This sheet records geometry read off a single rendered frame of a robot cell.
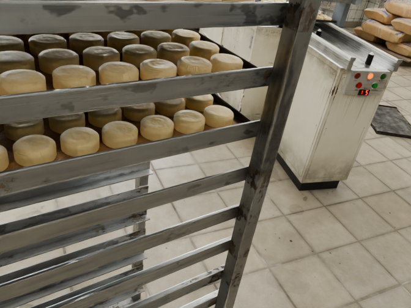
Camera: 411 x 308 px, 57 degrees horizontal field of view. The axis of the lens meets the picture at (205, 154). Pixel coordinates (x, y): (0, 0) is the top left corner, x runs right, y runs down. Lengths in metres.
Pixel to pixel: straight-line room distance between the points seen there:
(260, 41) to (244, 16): 2.11
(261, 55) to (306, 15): 2.12
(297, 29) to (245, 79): 0.10
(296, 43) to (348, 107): 1.71
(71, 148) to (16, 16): 0.19
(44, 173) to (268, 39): 2.27
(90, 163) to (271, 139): 0.28
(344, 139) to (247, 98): 0.77
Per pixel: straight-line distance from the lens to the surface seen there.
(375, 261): 2.25
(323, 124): 2.22
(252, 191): 0.66
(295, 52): 0.55
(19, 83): 0.46
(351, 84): 2.13
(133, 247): 0.63
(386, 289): 2.14
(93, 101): 0.45
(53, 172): 0.48
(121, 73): 0.49
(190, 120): 0.58
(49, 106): 0.44
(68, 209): 1.10
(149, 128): 0.55
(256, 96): 2.77
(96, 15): 0.41
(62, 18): 0.41
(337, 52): 2.14
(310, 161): 2.33
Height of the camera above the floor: 1.43
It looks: 33 degrees down
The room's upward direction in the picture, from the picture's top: 9 degrees clockwise
